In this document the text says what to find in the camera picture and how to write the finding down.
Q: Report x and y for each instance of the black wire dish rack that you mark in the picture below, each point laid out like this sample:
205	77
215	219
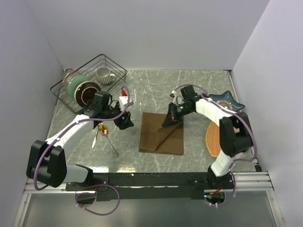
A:
89	70

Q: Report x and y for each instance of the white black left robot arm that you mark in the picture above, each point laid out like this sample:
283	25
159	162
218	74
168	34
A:
47	162

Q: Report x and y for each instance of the silver fork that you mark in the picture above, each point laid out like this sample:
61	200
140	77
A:
98	131

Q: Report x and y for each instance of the orange woven placemat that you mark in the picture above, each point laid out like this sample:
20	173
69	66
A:
212	139

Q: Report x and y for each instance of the aluminium frame rail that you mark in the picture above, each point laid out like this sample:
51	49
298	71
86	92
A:
244	181

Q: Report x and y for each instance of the blue star-shaped dish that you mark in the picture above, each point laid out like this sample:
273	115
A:
226	100

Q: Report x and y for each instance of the striped ceramic mug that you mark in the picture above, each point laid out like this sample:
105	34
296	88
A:
104	76

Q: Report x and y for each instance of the green ceramic bowl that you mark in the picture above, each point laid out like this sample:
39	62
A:
73	84

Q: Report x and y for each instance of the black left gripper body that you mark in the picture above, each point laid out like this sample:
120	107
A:
111	112

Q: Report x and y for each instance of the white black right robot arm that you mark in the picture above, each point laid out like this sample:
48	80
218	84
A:
235	133

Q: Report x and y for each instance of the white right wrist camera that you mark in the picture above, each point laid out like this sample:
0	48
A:
175	99

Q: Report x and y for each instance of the brown cloth napkin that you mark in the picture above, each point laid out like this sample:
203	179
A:
158	140

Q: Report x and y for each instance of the clear glass jar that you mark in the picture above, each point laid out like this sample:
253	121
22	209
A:
68	75

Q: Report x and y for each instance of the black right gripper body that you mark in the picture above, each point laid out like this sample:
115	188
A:
179	111

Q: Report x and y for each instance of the brown ceramic bowl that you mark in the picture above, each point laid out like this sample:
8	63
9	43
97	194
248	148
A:
85	92

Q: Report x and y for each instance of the iridescent spoon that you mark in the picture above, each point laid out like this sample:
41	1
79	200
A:
104	131

